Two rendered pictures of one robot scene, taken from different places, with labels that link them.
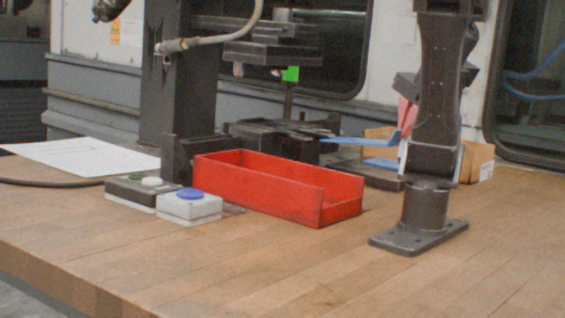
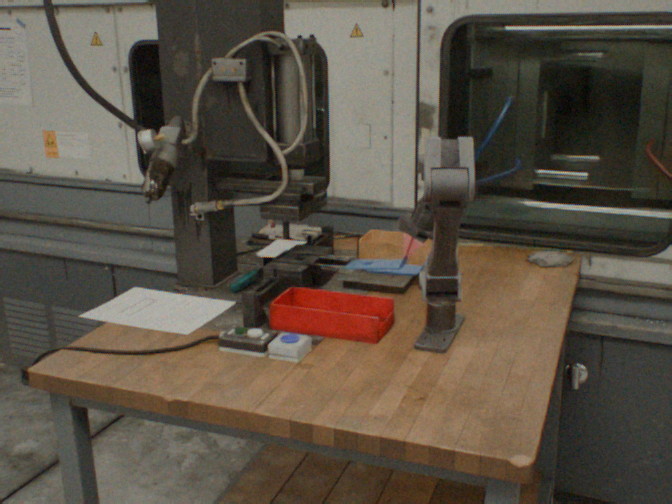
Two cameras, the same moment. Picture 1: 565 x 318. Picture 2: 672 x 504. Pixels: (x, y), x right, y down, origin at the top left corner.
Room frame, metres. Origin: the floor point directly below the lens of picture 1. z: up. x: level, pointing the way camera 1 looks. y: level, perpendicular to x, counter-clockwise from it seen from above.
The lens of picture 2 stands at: (-0.51, 0.39, 1.56)
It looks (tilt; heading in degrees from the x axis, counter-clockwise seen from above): 17 degrees down; 345
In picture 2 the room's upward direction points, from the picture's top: 1 degrees counter-clockwise
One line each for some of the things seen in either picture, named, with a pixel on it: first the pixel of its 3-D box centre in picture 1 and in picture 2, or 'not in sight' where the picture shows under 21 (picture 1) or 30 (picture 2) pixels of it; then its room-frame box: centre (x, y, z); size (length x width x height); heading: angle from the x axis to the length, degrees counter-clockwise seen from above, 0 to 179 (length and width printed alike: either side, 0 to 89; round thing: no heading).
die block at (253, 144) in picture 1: (271, 148); (299, 274); (1.25, 0.02, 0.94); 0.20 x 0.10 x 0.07; 144
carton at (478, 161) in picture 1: (426, 155); (407, 252); (1.36, -0.31, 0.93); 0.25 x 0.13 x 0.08; 54
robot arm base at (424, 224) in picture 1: (424, 209); (440, 316); (0.88, -0.21, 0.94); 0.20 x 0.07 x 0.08; 144
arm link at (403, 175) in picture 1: (429, 162); (439, 286); (0.89, -0.21, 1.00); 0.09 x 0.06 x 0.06; 71
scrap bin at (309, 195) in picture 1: (275, 184); (332, 313); (0.99, 0.00, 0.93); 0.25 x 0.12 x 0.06; 54
